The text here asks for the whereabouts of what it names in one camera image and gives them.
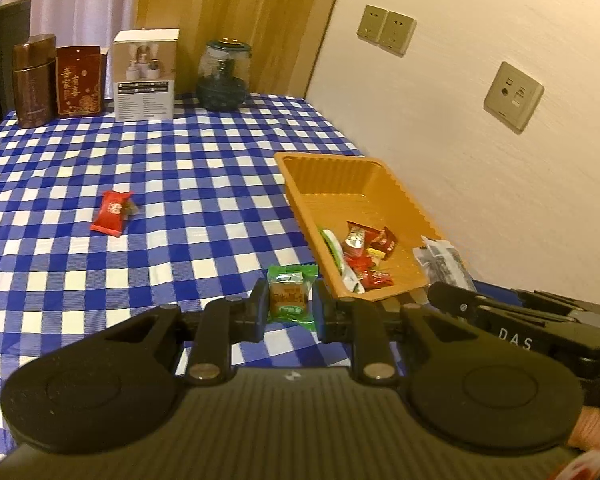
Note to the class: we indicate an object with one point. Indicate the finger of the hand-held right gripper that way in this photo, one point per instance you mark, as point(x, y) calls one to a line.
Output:
point(455, 300)
point(540, 301)

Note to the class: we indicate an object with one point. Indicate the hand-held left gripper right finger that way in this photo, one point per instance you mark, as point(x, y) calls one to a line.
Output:
point(322, 315)

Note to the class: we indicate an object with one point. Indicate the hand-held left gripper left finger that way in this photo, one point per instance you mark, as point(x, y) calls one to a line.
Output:
point(259, 310)

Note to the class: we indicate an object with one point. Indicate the green cake packet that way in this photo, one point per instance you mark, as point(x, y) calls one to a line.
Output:
point(290, 297)

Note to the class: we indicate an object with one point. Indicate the clear seaweed snack packet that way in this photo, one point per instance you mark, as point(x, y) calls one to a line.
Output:
point(442, 262)

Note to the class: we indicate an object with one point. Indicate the long green-edged snack packet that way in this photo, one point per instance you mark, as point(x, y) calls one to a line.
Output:
point(336, 252)

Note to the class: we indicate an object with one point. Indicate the red cartoon candy packet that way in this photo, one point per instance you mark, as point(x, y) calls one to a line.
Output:
point(375, 277)

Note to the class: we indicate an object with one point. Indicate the yellow-green candy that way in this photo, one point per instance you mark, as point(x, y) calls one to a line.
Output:
point(376, 253)

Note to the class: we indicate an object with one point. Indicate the orange plastic tray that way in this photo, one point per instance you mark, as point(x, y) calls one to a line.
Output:
point(340, 185)

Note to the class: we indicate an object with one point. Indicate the gold red candy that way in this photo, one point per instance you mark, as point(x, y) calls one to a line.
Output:
point(356, 239)

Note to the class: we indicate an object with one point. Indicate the blue white checkered tablecloth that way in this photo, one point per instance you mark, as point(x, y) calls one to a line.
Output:
point(180, 185)

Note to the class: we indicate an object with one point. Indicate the red square snack packet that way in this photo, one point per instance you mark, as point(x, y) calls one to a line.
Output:
point(111, 212)

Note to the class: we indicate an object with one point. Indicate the glass jar with dark contents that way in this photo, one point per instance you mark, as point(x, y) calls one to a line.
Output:
point(224, 80)

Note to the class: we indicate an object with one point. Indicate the white product box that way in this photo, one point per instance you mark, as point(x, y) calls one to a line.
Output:
point(145, 80)

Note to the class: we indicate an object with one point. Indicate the dark red patterned box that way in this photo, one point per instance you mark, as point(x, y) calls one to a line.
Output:
point(80, 82)

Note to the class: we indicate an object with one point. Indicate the brown cylindrical canister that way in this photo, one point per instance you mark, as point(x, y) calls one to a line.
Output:
point(34, 82)

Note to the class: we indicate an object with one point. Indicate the dark furniture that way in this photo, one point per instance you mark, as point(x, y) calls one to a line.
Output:
point(5, 60)

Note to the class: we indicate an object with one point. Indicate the sheer curtain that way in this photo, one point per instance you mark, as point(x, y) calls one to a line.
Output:
point(80, 0)

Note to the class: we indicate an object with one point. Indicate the beige data wall plate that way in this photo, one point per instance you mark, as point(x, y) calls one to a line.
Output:
point(512, 97)

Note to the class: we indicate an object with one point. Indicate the beige wall socket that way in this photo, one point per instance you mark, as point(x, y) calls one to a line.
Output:
point(399, 32)
point(371, 24)

